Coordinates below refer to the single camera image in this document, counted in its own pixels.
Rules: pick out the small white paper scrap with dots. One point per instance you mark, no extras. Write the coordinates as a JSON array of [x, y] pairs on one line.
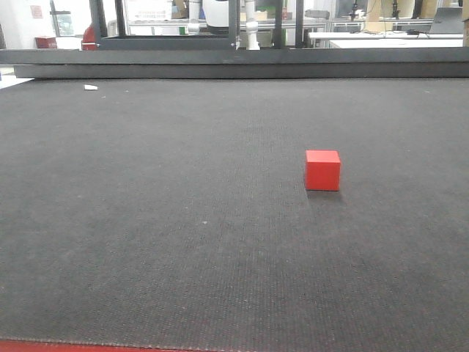
[[89, 87]]

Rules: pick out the red curved object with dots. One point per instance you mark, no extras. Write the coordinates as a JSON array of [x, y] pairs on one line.
[[88, 42]]

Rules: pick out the black metal frame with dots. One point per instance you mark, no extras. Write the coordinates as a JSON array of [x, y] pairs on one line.
[[192, 25]]

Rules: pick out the dark grey carpet mat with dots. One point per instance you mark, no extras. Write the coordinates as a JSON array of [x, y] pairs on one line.
[[173, 214]]

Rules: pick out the red box on left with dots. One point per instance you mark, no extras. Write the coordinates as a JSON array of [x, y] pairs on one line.
[[45, 42]]

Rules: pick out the red magnetic cube block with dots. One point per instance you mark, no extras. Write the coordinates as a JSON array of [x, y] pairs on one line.
[[322, 170]]

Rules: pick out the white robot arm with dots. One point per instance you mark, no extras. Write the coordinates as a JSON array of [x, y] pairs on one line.
[[251, 25]]

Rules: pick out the white lab table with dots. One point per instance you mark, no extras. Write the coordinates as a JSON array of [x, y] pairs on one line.
[[387, 40]]

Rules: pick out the dark grey platform beam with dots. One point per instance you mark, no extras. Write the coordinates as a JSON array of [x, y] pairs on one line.
[[229, 64]]

